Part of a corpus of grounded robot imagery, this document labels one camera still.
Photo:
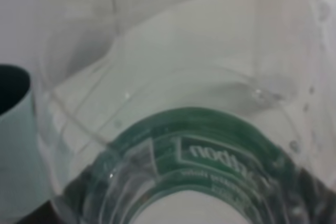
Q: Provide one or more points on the clear bottle with green label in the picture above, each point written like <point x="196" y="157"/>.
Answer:
<point x="187" y="111"/>

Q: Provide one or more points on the teal green cup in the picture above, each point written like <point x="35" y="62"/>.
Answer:
<point x="24" y="185"/>

